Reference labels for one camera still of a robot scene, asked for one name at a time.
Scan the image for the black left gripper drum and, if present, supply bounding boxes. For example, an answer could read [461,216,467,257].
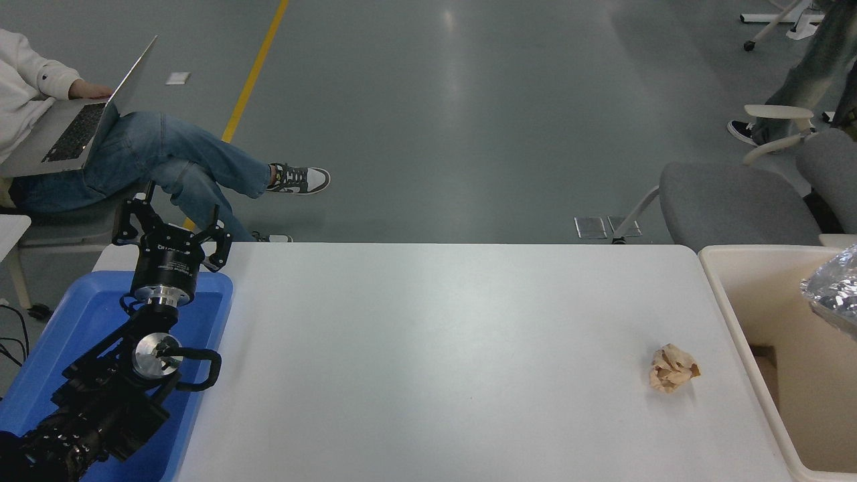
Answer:
[131,224,208,289]

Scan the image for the silver foil plate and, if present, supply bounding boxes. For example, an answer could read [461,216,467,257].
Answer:
[800,244,857,343]

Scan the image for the large pale dustbin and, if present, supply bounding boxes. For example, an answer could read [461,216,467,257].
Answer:
[698,244,857,482]

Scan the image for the person's hand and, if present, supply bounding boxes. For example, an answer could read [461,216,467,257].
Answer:
[68,79,114,100]

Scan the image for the grey chair with white legs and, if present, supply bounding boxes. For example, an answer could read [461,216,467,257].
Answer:
[0,184,145,321]

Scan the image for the blue plastic tray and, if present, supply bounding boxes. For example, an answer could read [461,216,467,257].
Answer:
[0,270,234,482]

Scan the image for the seated person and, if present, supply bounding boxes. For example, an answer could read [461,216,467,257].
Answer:
[0,28,331,243]

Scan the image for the white side table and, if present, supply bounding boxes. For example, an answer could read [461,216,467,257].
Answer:
[0,214,32,263]

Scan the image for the silver laptop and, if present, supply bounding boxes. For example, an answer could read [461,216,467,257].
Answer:
[0,35,159,179]

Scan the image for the crumpled tan paper ball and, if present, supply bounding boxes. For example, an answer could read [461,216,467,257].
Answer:
[648,343,702,394]

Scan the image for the grey office chair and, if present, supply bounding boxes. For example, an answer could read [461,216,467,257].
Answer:
[611,161,824,250]

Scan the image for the white wheeled stand base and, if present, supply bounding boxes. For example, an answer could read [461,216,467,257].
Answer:
[740,0,828,53]

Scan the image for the grey chair with white armrest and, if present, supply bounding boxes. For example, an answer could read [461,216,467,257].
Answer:
[742,104,857,235]

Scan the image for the standing person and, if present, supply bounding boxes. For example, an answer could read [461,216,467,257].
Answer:
[728,0,857,148]

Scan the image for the black floor cable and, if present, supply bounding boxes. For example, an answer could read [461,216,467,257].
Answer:
[0,305,31,369]

